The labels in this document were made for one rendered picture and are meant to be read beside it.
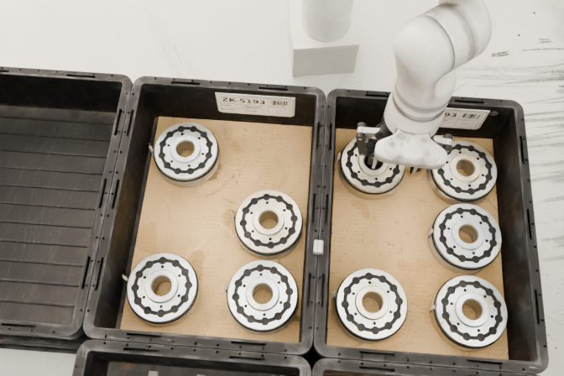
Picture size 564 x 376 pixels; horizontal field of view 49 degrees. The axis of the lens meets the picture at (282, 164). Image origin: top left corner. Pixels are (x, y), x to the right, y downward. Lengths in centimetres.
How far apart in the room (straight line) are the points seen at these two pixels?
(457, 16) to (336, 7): 44
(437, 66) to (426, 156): 17
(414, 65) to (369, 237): 37
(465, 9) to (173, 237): 55
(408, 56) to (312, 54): 53
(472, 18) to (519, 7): 75
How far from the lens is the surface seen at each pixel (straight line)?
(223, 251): 95
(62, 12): 140
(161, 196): 99
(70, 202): 103
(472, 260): 96
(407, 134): 80
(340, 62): 121
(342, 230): 96
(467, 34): 68
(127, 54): 130
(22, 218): 105
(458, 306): 92
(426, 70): 66
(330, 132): 93
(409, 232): 98
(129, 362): 94
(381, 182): 97
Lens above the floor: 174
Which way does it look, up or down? 65 degrees down
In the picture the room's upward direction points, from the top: straight up
